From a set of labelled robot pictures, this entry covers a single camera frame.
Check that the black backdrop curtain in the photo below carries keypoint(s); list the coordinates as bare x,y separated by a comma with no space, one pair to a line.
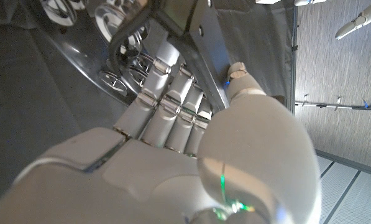
23,93

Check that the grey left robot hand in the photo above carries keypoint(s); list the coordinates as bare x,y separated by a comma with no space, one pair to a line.
359,20

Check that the thin grey wall rod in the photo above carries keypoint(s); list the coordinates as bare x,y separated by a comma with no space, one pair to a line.
328,106

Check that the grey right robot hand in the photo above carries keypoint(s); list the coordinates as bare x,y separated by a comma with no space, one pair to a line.
172,174

